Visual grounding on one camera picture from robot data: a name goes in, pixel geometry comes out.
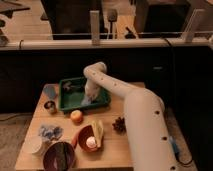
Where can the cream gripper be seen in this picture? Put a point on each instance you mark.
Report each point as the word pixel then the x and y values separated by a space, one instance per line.
pixel 91 90

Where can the grey sponge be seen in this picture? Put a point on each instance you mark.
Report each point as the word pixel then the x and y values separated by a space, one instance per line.
pixel 86 101

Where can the green plastic tray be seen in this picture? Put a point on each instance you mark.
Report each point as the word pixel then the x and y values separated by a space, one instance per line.
pixel 69 101

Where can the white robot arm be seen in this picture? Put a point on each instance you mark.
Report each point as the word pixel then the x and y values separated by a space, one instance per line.
pixel 147 132

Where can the orange apple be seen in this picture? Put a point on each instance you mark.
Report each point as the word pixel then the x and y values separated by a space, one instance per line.
pixel 76 116

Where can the yellow banana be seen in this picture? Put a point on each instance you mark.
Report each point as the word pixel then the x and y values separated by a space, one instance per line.
pixel 98 131

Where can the light blue cup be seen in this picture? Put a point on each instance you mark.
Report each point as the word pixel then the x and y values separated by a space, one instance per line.
pixel 50 92

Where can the purple grape bunch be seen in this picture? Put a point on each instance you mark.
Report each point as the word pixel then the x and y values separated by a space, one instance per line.
pixel 119 125

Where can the small metal cup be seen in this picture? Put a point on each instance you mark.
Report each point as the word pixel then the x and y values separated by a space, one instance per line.
pixel 50 106

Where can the red bowl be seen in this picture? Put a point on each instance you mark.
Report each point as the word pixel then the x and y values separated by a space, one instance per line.
pixel 80 139

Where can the white egg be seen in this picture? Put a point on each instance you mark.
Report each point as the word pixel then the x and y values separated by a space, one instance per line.
pixel 91 142

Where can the blue crumpled cloth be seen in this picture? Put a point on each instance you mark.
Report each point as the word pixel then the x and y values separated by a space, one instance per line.
pixel 50 132

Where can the purple bowl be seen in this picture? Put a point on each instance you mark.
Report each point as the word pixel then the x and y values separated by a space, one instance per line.
pixel 59 157

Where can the white railing post left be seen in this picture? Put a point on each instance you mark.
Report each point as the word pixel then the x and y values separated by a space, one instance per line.
pixel 95 27

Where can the white railing post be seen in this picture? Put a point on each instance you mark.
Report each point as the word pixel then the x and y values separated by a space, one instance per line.
pixel 194 21
pixel 95 27

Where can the white railing post right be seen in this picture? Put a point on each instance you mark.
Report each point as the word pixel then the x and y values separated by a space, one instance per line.
pixel 194 21

